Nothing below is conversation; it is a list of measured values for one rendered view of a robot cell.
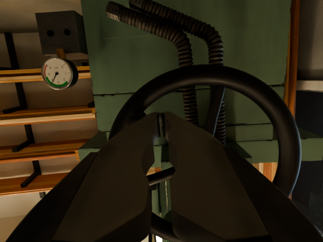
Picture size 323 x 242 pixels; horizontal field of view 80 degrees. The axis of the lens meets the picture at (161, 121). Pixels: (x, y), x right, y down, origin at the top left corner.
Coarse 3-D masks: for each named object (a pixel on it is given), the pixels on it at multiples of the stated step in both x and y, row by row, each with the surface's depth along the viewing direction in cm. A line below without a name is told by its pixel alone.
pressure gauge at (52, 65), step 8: (64, 56) 40; (48, 64) 38; (56, 64) 38; (64, 64) 38; (72, 64) 39; (48, 72) 38; (56, 72) 38; (64, 72) 38; (72, 72) 38; (48, 80) 39; (56, 80) 38; (64, 80) 38; (72, 80) 38; (56, 88) 39; (64, 88) 39
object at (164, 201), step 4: (160, 184) 88; (164, 184) 88; (160, 188) 88; (164, 188) 88; (160, 192) 89; (164, 192) 89; (160, 196) 89; (164, 196) 89; (160, 200) 90; (164, 200) 90; (160, 204) 90; (164, 204) 90; (160, 208) 91; (164, 208) 91; (160, 212) 92; (164, 212) 91; (160, 216) 93
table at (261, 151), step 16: (96, 144) 51; (240, 144) 47; (256, 144) 47; (272, 144) 47; (304, 144) 46; (320, 144) 46; (80, 160) 49; (160, 160) 48; (256, 160) 48; (272, 160) 48; (304, 160) 47
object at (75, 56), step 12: (48, 12) 38; (60, 12) 38; (72, 12) 38; (48, 24) 39; (60, 24) 39; (72, 24) 39; (48, 36) 39; (60, 36) 39; (72, 36) 39; (84, 36) 42; (48, 48) 40; (72, 48) 40; (84, 48) 42
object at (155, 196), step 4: (156, 184) 88; (156, 188) 87; (152, 192) 88; (156, 192) 88; (152, 196) 88; (156, 196) 88; (152, 200) 89; (156, 200) 89; (152, 204) 89; (156, 204) 89; (152, 208) 90; (156, 208) 90; (156, 212) 90
